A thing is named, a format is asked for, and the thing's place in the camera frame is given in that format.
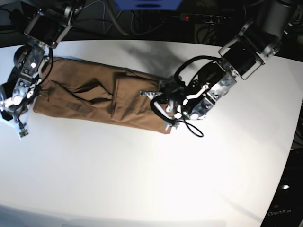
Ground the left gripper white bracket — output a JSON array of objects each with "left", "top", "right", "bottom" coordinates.
[{"left": 139, "top": 79, "right": 189, "bottom": 130}]

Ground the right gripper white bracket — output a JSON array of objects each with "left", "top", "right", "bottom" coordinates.
[{"left": 0, "top": 80, "right": 41, "bottom": 138}]

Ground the brown T-shirt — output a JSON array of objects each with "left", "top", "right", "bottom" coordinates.
[{"left": 33, "top": 57, "right": 171, "bottom": 134}]

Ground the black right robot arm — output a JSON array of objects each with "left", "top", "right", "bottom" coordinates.
[{"left": 0, "top": 0, "right": 85, "bottom": 139}]

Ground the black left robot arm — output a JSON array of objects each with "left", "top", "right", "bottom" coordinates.
[{"left": 140, "top": 0, "right": 303, "bottom": 138}]

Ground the black power strip red light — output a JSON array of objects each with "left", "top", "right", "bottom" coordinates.
[{"left": 179, "top": 13, "right": 232, "bottom": 24}]

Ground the blue box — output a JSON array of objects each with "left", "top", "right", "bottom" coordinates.
[{"left": 115, "top": 0, "right": 182, "bottom": 10}]

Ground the white cable on floor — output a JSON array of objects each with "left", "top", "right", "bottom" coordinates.
[{"left": 89, "top": 0, "right": 130, "bottom": 36}]

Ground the black OpenArm base plate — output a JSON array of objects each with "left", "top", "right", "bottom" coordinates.
[{"left": 261, "top": 132, "right": 303, "bottom": 227}]

